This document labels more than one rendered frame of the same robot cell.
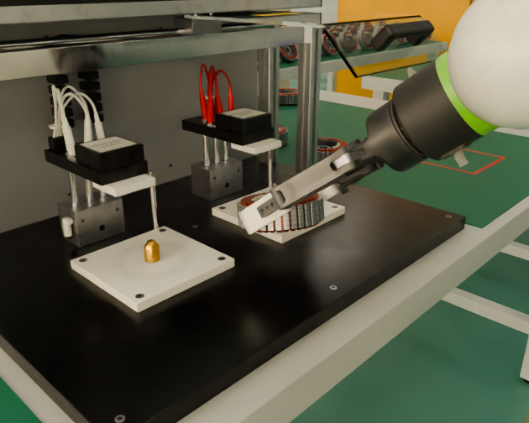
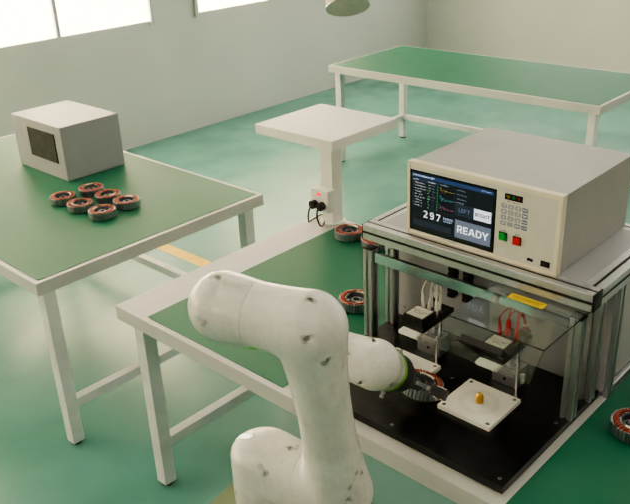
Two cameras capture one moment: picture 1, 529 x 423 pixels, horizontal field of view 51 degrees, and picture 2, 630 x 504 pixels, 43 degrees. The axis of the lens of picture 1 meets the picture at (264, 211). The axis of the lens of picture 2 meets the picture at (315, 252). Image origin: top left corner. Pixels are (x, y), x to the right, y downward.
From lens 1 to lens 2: 192 cm
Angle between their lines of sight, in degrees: 81
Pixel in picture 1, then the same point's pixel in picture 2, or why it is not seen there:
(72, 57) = (416, 271)
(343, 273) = (407, 428)
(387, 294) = (403, 450)
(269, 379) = not seen: hidden behind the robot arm
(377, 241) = (449, 442)
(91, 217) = (424, 339)
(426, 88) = not seen: hidden behind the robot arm
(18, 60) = (397, 263)
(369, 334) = (374, 446)
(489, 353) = not seen: outside the picture
